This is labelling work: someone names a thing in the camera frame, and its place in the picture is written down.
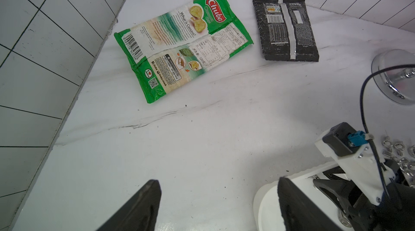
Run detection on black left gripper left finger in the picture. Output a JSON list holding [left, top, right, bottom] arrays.
[[98, 180, 162, 231]]

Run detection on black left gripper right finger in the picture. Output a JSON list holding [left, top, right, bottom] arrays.
[[277, 177, 340, 231]]

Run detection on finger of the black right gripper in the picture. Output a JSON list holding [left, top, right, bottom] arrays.
[[323, 166, 347, 181], [313, 179, 363, 218]]

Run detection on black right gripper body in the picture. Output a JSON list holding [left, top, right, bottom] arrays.
[[315, 128, 415, 231]]

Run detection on white plastic storage box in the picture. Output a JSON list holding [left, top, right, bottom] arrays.
[[253, 161, 353, 231]]

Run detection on chrome glass holder stand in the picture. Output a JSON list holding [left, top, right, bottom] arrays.
[[371, 49, 415, 106]]

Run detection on black snack packet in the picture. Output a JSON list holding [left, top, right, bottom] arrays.
[[252, 0, 319, 62]]

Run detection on green chips bag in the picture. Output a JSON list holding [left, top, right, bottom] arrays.
[[114, 0, 253, 104]]

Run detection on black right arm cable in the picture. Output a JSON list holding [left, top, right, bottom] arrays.
[[359, 64, 415, 199]]

